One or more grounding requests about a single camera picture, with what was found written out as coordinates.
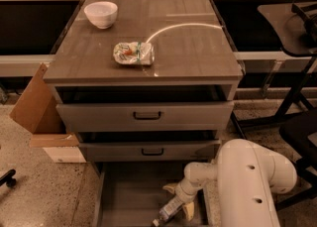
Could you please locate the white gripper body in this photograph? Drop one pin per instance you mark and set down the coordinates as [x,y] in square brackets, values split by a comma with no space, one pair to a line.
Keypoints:
[182,194]

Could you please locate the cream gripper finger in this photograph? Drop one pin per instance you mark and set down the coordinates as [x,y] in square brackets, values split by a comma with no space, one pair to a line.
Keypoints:
[170,187]
[188,209]

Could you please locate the clear plastic water bottle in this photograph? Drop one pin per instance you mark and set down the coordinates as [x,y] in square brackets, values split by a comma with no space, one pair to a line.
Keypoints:
[167,212]

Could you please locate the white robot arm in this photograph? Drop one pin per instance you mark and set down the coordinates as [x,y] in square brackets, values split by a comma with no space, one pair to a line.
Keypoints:
[247,177]

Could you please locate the bottom grey drawer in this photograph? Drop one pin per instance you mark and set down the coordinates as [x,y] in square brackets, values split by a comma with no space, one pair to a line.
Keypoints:
[130,193]

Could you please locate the grey drawer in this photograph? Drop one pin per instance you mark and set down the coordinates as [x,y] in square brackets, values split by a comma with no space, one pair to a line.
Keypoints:
[124,117]
[130,193]
[150,151]

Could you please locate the middle grey drawer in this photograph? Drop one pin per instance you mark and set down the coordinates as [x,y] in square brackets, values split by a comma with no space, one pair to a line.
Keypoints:
[150,151]

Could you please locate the top grey drawer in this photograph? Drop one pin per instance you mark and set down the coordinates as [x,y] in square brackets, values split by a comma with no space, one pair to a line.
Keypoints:
[124,117]

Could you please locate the grey drawer cabinet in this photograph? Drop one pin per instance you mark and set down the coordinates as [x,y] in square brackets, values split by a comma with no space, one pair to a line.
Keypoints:
[193,63]

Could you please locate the black office chair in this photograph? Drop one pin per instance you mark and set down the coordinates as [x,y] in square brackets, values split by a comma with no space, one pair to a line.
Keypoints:
[299,132]

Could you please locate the crushed white soda can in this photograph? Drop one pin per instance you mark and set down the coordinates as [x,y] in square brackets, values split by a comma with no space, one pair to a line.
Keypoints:
[134,53]

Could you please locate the brown cardboard box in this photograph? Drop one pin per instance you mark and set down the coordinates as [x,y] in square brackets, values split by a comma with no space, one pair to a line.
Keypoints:
[36,112]

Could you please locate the black chair caster left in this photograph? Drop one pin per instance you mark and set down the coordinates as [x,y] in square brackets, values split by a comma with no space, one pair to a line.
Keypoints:
[8,178]

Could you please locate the white ceramic bowl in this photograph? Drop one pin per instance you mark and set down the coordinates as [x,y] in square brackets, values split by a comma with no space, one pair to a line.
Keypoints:
[101,14]

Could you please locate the black side table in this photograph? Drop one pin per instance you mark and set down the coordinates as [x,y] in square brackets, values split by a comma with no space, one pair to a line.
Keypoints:
[295,24]

